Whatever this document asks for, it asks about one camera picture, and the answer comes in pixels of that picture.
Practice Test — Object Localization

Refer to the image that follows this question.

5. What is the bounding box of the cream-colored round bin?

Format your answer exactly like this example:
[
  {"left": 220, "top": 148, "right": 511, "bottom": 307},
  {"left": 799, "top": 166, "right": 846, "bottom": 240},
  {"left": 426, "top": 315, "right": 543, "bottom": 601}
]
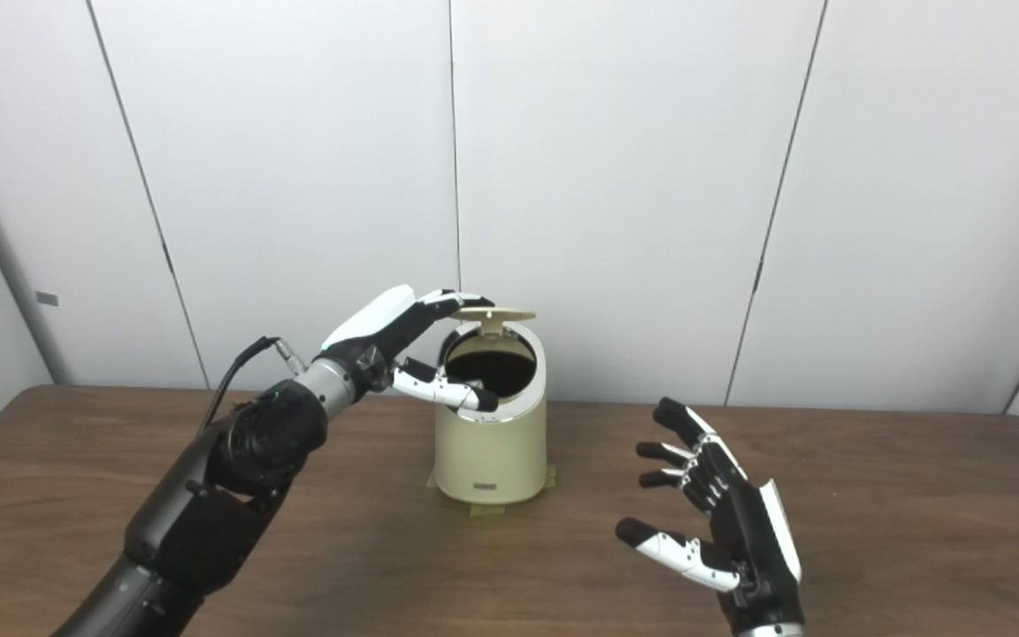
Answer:
[{"left": 433, "top": 320, "right": 548, "bottom": 505}]

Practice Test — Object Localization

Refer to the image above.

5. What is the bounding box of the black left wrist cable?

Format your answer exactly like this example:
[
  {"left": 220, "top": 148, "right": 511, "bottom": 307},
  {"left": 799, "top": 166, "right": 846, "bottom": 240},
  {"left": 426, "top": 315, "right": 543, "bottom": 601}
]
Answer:
[{"left": 200, "top": 335, "right": 309, "bottom": 434}]

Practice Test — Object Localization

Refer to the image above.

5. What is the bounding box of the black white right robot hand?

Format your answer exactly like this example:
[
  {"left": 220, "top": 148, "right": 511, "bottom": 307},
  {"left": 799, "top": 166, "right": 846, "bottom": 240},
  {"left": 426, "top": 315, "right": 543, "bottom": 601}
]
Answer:
[{"left": 615, "top": 397, "right": 805, "bottom": 636}]

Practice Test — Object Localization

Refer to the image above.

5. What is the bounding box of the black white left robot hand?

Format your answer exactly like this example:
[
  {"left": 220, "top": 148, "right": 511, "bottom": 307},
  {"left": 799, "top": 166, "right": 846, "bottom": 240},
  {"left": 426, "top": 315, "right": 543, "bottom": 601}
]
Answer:
[{"left": 315, "top": 285, "right": 500, "bottom": 413}]

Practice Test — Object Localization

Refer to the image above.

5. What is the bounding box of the cream round bin lid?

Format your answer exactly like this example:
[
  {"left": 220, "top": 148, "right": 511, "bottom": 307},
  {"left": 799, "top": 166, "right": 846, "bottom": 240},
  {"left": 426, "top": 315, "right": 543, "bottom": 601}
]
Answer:
[{"left": 452, "top": 306, "right": 537, "bottom": 337}]

